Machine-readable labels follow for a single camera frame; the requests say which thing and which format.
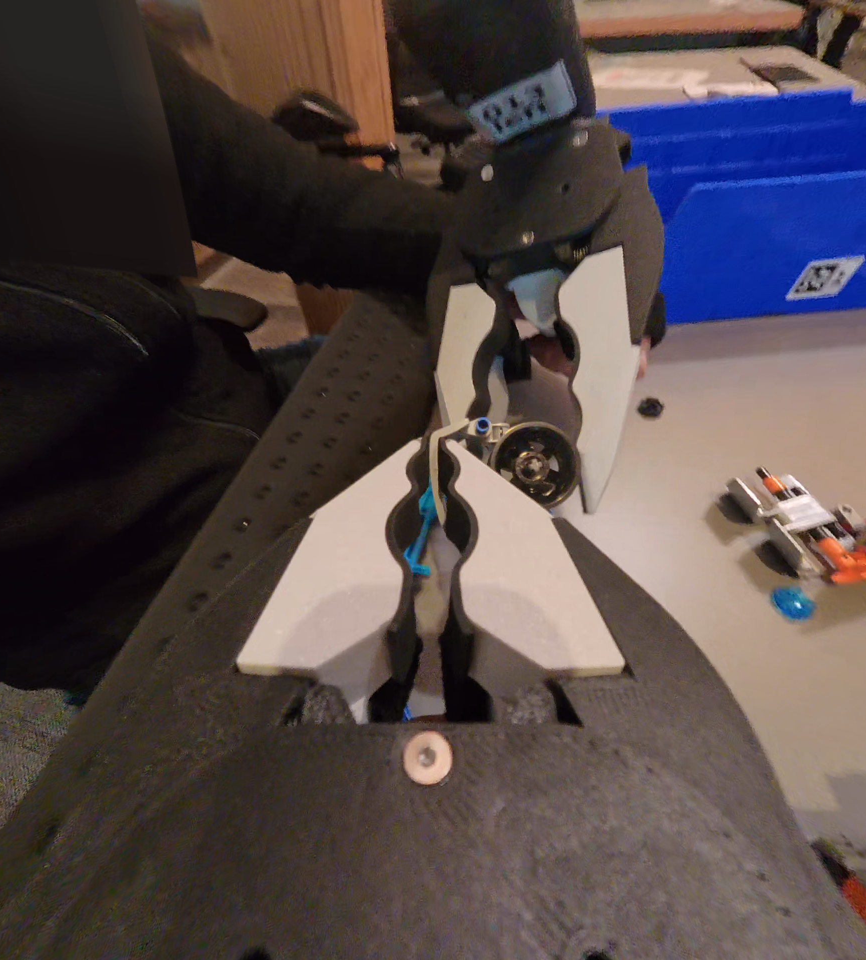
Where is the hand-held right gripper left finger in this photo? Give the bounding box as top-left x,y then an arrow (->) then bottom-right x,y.
235,440 -> 422,688

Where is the black wheel hub assembly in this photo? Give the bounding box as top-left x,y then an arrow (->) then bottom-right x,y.
463,413 -> 581,511

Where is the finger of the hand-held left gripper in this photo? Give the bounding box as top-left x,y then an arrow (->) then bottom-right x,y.
561,245 -> 633,514
433,282 -> 491,439

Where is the light grey connector piece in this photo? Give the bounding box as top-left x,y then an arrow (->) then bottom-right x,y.
421,420 -> 471,496

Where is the small blue translucent dome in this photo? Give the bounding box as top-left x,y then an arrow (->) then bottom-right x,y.
771,585 -> 816,624

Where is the blue plastic pin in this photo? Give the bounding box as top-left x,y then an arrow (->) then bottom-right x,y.
408,495 -> 446,579

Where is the light grey block with pins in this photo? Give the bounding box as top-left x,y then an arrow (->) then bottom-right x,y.
726,468 -> 839,579

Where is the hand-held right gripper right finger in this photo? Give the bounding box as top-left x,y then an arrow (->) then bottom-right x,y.
445,440 -> 629,688

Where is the blue plastic storage bin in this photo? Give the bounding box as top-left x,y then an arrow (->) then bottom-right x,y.
598,83 -> 866,328

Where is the black dimpled mat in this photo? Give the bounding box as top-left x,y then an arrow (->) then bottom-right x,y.
58,293 -> 449,901

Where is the person's left forearm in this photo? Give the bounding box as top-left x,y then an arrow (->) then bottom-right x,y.
148,30 -> 471,294

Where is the person's black jacket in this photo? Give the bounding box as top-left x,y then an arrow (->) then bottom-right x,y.
0,255 -> 291,691

